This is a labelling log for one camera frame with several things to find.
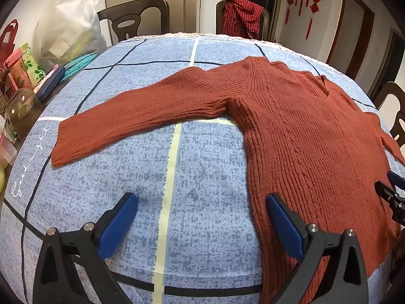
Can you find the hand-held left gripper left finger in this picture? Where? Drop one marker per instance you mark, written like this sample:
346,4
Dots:
118,221

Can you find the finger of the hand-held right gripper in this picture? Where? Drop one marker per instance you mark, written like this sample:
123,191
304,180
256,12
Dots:
387,191
397,179

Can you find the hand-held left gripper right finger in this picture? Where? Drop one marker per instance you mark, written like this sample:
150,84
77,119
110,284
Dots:
284,224

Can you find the rust knit sweater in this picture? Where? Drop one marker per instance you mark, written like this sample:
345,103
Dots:
284,117

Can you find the dark wooden chair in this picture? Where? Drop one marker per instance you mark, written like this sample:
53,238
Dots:
387,90
158,12
220,15

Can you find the blue checked tablecloth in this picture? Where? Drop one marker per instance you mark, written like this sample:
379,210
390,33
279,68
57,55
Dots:
205,164

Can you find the yellow green fruit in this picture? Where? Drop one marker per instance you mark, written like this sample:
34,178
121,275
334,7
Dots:
2,180

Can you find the pink clear box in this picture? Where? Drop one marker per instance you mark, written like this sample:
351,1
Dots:
8,148

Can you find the glass jar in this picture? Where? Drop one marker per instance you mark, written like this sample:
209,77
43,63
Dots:
22,110

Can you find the blue glasses case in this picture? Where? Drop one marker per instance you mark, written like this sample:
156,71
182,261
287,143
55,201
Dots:
52,82

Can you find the pink case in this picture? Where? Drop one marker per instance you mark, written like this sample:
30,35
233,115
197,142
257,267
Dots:
44,77

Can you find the teal lace mat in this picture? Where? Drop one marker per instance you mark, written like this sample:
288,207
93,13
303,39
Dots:
79,63

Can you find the red gift bag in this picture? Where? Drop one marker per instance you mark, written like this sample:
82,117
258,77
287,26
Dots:
8,49

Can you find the white plastic bag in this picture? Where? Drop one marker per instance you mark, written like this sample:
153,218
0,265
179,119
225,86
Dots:
69,22

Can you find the red plaid shirt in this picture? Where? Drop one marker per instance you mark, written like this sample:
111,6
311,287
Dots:
240,15

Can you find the dark metal door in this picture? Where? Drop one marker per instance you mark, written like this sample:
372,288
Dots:
265,3

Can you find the brown door frame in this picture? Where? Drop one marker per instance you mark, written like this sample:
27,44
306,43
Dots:
392,57
367,38

